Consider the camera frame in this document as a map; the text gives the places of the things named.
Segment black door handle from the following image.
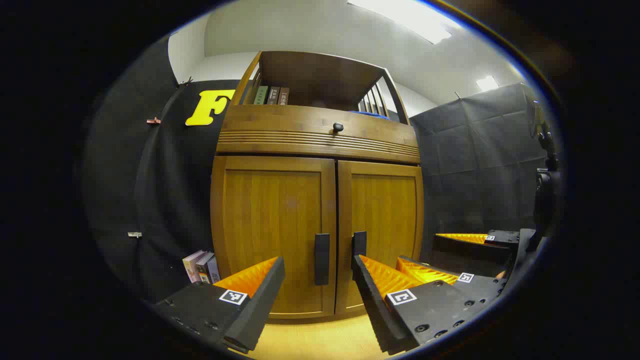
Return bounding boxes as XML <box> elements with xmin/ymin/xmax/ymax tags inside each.
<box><xmin>351</xmin><ymin>231</ymin><xmax>367</xmax><ymax>281</ymax></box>
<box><xmin>314</xmin><ymin>233</ymin><xmax>331</xmax><ymax>286</ymax></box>

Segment wooden double-door shoe cabinet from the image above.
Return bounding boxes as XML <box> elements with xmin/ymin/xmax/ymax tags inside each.
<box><xmin>210</xmin><ymin>50</ymin><xmax>425</xmax><ymax>321</ymax></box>

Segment dark colourful book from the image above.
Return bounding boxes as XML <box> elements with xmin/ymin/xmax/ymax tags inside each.
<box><xmin>196</xmin><ymin>252</ymin><xmax>215</xmax><ymax>284</ymax></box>

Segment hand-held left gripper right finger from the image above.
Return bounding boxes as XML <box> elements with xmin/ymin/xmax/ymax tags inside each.
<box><xmin>352</xmin><ymin>254</ymin><xmax>490</xmax><ymax>356</ymax></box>

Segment large ceiling light panel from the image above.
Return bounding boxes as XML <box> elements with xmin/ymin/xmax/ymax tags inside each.
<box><xmin>347</xmin><ymin>0</ymin><xmax>453</xmax><ymax>45</ymax></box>

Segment black backdrop cloth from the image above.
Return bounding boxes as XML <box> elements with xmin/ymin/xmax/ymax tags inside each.
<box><xmin>82</xmin><ymin>37</ymin><xmax>558</xmax><ymax>301</ymax></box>

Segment wooden shoe cabinet door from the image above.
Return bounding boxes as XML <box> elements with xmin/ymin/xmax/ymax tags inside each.
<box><xmin>336</xmin><ymin>160</ymin><xmax>425</xmax><ymax>316</ymax></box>
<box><xmin>211</xmin><ymin>156</ymin><xmax>337</xmax><ymax>319</ymax></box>

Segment pink book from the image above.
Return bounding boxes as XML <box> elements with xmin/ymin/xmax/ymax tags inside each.
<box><xmin>182</xmin><ymin>250</ymin><xmax>206</xmax><ymax>284</ymax></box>

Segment wooden ribbed drawer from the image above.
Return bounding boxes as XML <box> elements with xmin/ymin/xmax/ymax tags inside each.
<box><xmin>216</xmin><ymin>104</ymin><xmax>421</xmax><ymax>165</ymax></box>

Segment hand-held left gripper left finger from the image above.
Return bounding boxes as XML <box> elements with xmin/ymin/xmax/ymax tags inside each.
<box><xmin>150</xmin><ymin>256</ymin><xmax>286</xmax><ymax>353</ymax></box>

